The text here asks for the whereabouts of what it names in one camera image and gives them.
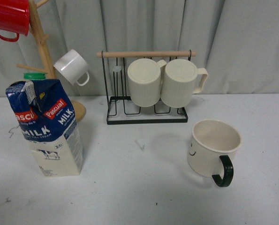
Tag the grey curtain backdrop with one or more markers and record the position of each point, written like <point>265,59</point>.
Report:
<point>237,41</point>

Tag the wooden mug tree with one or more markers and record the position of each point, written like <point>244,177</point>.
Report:
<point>41,41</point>

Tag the cream mug black handle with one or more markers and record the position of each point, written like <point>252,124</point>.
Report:
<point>212,148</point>

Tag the left cream ribbed mug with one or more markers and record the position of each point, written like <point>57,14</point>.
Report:
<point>144,79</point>

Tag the white hanging mug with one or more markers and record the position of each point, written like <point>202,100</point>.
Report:
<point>73,67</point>

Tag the red hanging mug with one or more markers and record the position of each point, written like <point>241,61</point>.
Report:
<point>14,17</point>

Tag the black wire cup rack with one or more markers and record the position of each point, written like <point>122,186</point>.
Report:
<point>120,108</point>

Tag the right cream ribbed mug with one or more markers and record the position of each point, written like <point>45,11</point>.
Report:
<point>181,80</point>

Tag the cream ribbed mug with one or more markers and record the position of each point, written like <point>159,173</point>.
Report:
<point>181,80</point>
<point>144,79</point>

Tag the blue white milk carton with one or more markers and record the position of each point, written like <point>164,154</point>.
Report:
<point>47,120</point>

